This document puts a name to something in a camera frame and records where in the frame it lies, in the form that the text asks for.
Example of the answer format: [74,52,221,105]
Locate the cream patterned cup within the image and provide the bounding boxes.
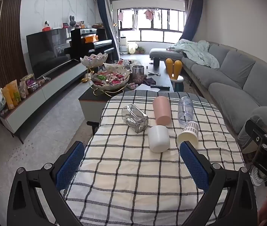
[176,121,199,148]

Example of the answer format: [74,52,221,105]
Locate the black upright piano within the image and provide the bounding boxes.
[69,28,116,63]

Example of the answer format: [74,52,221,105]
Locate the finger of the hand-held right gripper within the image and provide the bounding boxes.
[245,119,267,149]

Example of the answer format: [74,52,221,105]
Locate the clear glass cup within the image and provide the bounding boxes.
[122,104,149,134]

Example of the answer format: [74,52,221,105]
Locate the white shoe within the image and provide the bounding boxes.
[250,166,267,187]

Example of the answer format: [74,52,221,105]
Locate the light green blanket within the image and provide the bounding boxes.
[167,39,220,70]

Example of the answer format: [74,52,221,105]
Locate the dark coffee table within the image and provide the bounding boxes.
[78,60,175,129]

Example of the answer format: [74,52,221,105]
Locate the blue curtain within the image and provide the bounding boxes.
[181,0,204,41]
[96,0,120,63]

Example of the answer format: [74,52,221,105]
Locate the pink cup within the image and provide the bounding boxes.
[152,96,172,126]

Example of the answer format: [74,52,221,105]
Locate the tiered white snack bowl stand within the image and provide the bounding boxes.
[80,53,131,97]

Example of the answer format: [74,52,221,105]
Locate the white paper sheet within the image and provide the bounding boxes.
[135,84,160,93]

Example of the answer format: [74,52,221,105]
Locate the white appliance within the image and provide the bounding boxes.
[119,36,128,55]

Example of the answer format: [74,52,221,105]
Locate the row of snack packets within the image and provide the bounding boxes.
[2,73,46,110]

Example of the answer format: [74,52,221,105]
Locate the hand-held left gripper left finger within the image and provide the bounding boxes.
[6,141,86,226]

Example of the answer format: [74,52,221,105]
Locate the yellow rabbit ear stool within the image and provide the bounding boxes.
[166,58,185,92]

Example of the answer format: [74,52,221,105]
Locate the checked tablecloth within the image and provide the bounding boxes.
[62,90,247,226]

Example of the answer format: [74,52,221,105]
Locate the glass jar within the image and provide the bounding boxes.
[132,65,145,85]

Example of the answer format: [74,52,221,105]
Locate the white cup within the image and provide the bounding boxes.
[148,125,171,153]

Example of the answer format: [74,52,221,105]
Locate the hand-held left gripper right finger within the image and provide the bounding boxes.
[179,141,258,226]

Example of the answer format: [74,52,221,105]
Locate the flat screen television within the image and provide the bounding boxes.
[26,28,81,79]

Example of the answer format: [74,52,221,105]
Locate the grey television cabinet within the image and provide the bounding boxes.
[0,61,94,144]

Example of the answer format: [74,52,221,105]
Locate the window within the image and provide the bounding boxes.
[116,8,187,43]

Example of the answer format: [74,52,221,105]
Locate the grey sofa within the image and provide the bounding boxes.
[149,41,267,135]

